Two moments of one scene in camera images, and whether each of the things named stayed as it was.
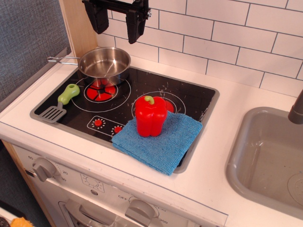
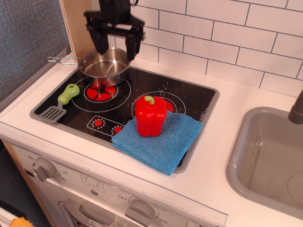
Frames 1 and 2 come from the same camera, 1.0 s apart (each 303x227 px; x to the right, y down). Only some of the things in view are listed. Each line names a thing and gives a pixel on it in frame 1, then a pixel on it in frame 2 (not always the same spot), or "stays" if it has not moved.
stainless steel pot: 105,66 stays
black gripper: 140,7 to 118,12
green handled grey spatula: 54,114 stays
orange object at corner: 21,222 stays
